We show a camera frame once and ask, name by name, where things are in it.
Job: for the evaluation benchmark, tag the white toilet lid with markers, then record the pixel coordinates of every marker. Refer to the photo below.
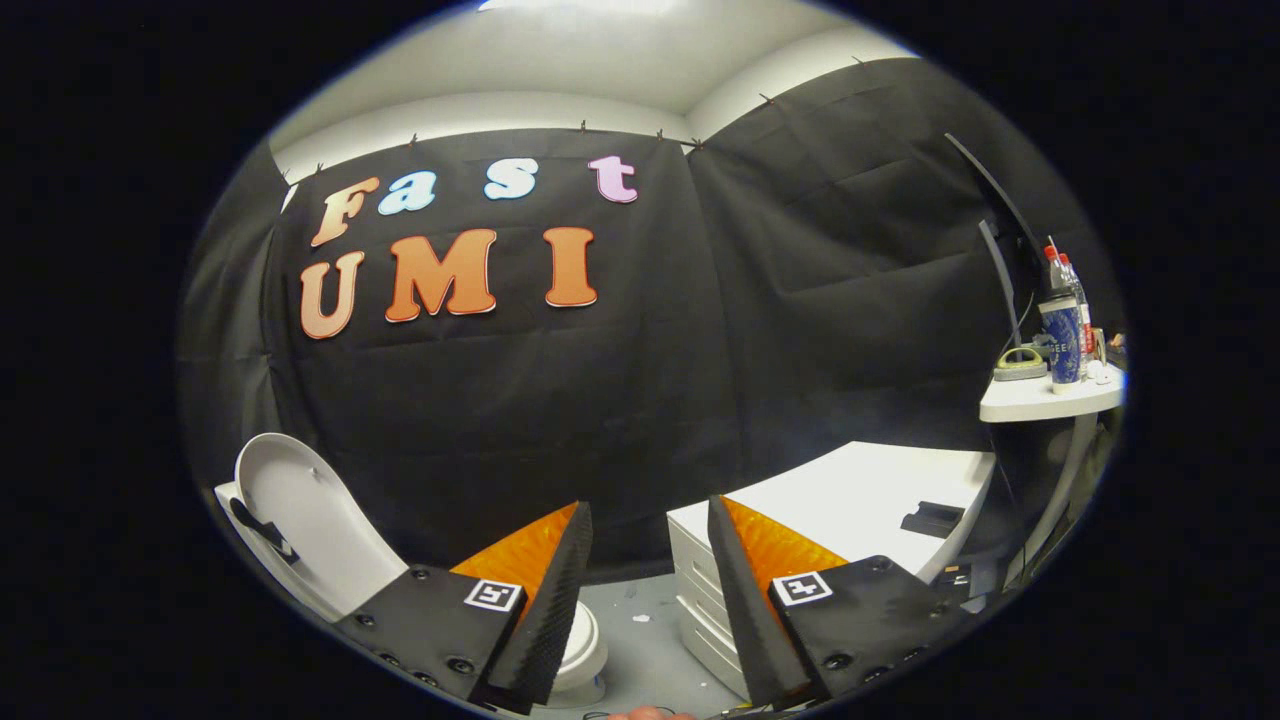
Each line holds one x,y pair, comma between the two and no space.
320,500

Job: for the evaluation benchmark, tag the white drawer cabinet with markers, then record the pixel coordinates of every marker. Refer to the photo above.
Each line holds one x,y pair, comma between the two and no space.
850,490

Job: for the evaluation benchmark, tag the black backdrop cloth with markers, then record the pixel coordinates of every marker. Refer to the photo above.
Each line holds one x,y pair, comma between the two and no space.
600,400

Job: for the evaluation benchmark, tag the dark curved monitor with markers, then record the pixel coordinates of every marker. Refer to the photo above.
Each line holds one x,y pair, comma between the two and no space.
1020,250

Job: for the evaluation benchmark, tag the grey tape roll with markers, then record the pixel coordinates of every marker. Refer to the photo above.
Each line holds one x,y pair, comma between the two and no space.
1020,370

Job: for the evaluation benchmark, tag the blue printed cup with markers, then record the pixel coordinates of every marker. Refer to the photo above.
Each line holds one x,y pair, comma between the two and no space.
1062,340

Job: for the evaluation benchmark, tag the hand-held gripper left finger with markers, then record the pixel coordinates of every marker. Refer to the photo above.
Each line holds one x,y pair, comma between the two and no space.
555,610

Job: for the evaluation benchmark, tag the ceiling light panel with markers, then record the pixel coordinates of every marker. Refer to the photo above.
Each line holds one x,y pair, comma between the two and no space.
580,5

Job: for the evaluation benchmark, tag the white side desk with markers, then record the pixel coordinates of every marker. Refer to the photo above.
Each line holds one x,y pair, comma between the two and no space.
1040,400

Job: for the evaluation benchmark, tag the small black flat object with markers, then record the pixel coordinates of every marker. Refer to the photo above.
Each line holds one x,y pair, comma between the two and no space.
935,520

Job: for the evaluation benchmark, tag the white toilet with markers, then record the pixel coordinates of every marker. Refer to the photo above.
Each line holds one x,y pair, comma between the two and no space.
582,650

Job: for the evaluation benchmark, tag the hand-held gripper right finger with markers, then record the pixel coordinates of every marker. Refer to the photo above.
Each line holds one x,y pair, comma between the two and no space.
750,610

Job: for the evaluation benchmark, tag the red capped plastic bottle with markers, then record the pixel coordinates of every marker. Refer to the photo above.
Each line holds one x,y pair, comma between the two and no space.
1078,300

